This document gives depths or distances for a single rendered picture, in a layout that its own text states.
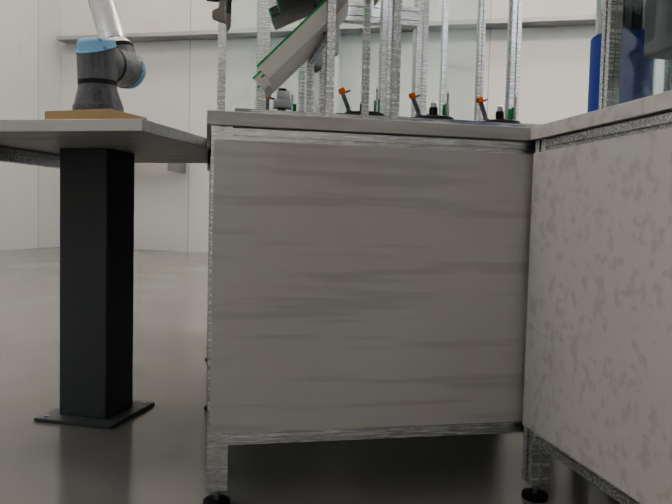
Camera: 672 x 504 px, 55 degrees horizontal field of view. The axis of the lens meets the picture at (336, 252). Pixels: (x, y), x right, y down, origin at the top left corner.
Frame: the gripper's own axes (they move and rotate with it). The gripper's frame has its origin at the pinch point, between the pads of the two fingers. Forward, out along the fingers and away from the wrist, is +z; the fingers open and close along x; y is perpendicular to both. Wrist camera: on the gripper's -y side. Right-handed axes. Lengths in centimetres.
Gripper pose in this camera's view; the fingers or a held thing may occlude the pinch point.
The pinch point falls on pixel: (229, 27)
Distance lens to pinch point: 217.7
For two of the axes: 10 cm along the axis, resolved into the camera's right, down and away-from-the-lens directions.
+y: -9.8, -0.1, -1.9
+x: 1.9, 0.6, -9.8
